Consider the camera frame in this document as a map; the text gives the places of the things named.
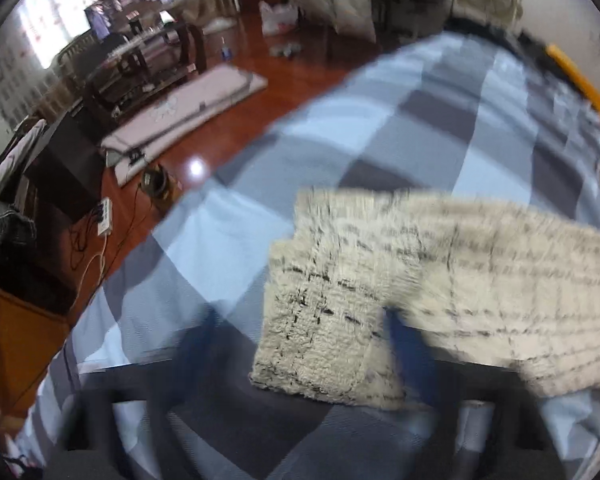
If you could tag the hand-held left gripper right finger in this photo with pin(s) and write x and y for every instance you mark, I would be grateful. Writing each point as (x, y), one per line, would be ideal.
(412, 360)

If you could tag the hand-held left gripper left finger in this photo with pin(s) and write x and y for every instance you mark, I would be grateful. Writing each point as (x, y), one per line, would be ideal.
(200, 350)

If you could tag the cream fuzzy checked garment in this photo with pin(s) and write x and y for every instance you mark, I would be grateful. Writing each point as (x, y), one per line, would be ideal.
(355, 285)

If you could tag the white power strip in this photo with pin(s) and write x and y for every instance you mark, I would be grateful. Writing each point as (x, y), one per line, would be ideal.
(105, 217)

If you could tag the dark round tool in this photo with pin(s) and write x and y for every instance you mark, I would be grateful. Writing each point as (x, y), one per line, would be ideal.
(156, 181)

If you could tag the dark denim cloth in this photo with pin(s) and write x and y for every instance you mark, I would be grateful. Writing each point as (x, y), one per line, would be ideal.
(2, 235)

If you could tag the black cabinet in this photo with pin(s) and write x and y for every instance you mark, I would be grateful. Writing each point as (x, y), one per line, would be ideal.
(65, 160)

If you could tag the pink floor mat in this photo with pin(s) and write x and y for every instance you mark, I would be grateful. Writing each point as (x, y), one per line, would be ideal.
(190, 105)

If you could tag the blue grey checked blanket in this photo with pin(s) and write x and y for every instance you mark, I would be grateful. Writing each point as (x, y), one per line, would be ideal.
(380, 110)

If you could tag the white pink cloth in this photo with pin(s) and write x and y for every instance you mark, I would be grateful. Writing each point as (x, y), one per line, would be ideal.
(15, 155)

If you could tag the small blue bottle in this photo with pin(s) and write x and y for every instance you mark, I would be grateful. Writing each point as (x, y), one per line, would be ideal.
(225, 51)

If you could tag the orange cloth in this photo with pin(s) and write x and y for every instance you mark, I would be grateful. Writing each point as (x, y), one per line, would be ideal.
(590, 92)

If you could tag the white plastic bag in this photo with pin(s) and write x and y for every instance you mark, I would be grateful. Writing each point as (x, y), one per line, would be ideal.
(279, 17)

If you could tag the flat screen television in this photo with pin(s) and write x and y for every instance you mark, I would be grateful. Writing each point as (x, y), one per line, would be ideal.
(130, 0)

